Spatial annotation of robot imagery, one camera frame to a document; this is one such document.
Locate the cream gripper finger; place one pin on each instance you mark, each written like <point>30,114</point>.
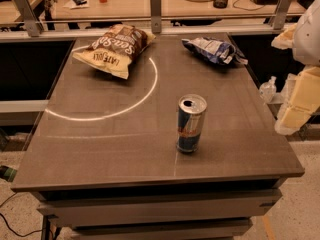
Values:
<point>306,92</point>
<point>290,120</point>

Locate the Red Bull can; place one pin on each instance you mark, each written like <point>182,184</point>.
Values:
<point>191,115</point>

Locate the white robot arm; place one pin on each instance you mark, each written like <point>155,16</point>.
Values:
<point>304,40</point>

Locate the blue chip bag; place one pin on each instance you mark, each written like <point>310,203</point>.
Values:
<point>214,50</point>

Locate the brown chip bag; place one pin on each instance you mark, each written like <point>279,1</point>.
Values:
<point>116,49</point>

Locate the clear plastic bottle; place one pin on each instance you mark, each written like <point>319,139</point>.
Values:
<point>268,89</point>

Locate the black mesh pen cup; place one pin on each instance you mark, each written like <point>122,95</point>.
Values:
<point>220,4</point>

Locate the lower table drawer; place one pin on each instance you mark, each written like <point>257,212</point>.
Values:
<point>183,230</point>

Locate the table drawer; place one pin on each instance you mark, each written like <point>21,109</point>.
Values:
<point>183,230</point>
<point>163,208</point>

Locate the upper table drawer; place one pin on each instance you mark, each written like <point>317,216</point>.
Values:
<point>163,208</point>

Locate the metal rail bracket right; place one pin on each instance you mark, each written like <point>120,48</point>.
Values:
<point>278,20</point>

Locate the metal rail bracket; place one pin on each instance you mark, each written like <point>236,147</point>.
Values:
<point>155,16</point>
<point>33,26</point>
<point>278,20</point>

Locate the metal rail bracket middle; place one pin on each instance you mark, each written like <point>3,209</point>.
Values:
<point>155,16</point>

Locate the metal rail bracket left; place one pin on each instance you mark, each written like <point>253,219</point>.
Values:
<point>33,26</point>

